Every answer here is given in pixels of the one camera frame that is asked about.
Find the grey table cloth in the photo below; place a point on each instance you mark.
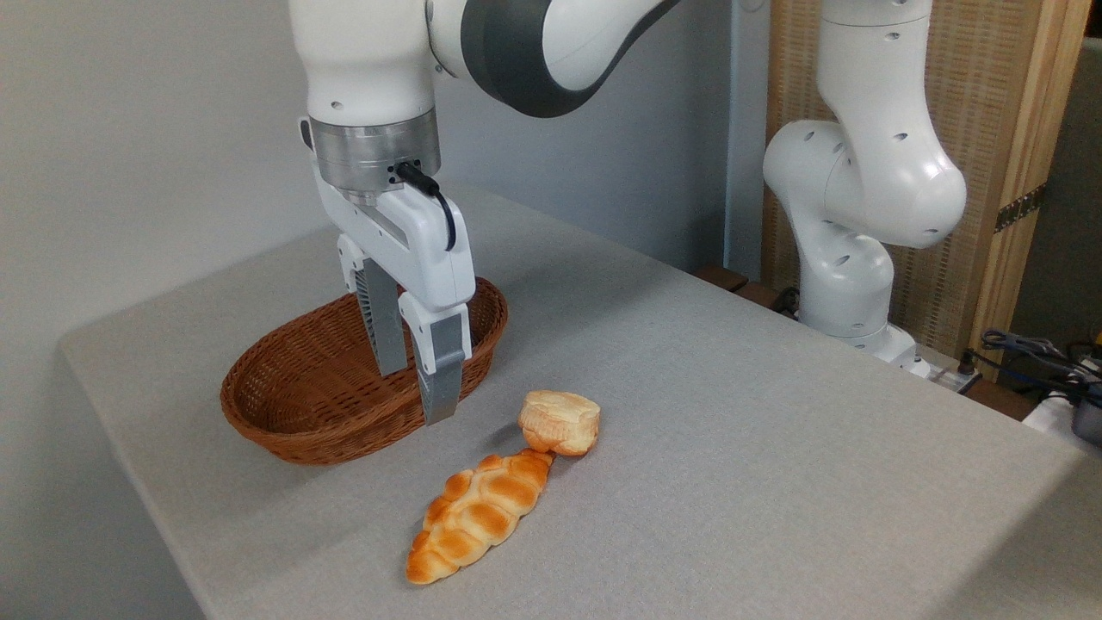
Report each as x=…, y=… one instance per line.
x=732, y=474

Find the wooden rattan folding screen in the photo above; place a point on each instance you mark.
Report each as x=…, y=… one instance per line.
x=981, y=86

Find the brown wicker basket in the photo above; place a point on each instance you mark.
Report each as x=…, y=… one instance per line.
x=301, y=387

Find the brown wooden base board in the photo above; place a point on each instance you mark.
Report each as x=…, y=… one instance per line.
x=740, y=284

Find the round pale bread roll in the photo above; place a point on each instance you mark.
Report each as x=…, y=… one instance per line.
x=561, y=422

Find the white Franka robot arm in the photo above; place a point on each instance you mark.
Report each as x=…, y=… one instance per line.
x=861, y=172

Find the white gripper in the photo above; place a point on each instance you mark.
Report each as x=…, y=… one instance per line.
x=422, y=250

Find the braided golden bread loaf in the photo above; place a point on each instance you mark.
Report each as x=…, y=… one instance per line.
x=482, y=517

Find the dark metal screen hinge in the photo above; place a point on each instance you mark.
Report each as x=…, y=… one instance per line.
x=1020, y=207

